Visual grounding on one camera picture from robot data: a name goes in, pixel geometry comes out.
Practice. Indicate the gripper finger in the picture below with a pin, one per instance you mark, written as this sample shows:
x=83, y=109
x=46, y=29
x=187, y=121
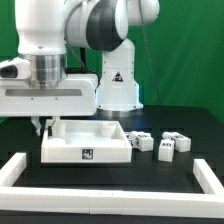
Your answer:
x=36, y=123
x=52, y=126

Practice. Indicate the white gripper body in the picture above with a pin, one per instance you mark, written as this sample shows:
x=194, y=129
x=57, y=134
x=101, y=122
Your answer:
x=74, y=96

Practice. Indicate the white square tabletop part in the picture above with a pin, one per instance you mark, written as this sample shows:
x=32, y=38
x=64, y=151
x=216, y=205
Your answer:
x=86, y=141

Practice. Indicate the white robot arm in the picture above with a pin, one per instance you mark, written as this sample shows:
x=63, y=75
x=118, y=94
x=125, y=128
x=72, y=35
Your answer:
x=74, y=58

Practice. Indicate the white U-shaped obstacle fence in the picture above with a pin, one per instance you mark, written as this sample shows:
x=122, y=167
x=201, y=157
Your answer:
x=208, y=204

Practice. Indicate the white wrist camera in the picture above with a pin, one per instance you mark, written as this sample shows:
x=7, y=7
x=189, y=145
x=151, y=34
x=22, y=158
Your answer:
x=16, y=68

